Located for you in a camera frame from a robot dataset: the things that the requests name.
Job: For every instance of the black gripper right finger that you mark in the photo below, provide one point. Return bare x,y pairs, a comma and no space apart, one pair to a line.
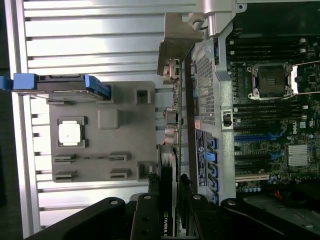
202,220

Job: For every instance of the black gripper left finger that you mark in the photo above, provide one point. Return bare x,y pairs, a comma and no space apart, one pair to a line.
145,220

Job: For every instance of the blue card retention lever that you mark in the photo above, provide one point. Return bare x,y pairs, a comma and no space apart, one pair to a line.
209,156

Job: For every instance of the white expansion slot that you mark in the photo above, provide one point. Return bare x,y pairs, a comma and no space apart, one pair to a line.
252,178

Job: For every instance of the grey parts rack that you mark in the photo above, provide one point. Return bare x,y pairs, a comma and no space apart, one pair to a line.
125,140

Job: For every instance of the open grey PC case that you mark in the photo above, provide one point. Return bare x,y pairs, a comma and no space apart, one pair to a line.
226,140

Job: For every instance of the green RAM stick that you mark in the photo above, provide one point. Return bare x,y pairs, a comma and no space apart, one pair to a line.
87,157

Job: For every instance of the green motherboard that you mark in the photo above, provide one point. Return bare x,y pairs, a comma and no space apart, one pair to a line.
262,147

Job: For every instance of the blue expansion slot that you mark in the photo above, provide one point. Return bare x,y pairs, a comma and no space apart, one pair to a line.
250,137

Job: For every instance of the silver CPU chip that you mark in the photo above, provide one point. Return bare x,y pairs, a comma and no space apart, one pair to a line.
70,135

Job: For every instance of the silver chipset heatsink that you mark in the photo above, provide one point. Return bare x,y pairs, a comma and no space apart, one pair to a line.
298,155

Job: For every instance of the CPU socket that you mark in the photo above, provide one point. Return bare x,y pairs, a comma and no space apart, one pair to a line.
271,80

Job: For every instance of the hard disk in blue caddy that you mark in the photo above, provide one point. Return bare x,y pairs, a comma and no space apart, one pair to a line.
62,86

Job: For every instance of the metal socket cover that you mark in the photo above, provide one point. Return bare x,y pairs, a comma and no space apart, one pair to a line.
307,77

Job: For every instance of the black chassis intrusion switch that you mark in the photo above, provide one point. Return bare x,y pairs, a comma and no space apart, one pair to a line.
227,118

